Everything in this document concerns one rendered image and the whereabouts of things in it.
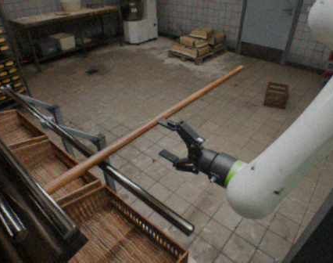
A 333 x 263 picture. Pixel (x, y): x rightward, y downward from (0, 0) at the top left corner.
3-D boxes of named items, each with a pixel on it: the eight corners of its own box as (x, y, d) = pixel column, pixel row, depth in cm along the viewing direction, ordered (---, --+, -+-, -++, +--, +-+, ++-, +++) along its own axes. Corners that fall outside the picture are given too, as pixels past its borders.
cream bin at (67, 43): (62, 51, 468) (59, 39, 454) (51, 47, 493) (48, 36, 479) (76, 47, 490) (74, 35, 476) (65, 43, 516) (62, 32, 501)
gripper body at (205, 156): (209, 161, 63) (182, 147, 68) (206, 181, 68) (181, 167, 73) (223, 148, 68) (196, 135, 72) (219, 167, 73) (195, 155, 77)
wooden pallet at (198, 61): (198, 66, 457) (198, 59, 449) (167, 57, 499) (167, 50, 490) (227, 52, 530) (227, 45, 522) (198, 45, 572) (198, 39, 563)
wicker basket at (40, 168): (27, 261, 102) (1, 228, 85) (-15, 196, 130) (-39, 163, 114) (107, 196, 132) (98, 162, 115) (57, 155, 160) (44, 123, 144)
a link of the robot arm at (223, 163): (238, 174, 71) (243, 152, 65) (219, 198, 64) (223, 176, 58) (220, 165, 74) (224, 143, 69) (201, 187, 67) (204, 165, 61)
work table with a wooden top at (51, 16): (38, 72, 435) (23, 24, 381) (23, 63, 477) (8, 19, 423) (123, 46, 569) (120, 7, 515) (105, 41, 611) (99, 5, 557)
